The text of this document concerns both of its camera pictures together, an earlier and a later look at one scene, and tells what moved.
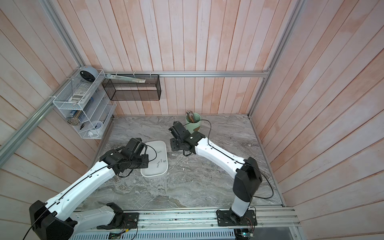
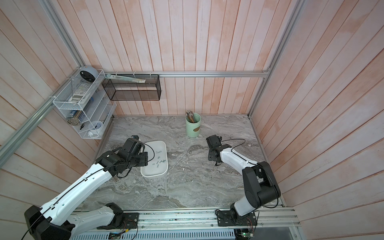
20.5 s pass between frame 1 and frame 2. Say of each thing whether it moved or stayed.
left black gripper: stayed
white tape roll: stayed
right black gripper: moved
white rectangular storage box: stayed
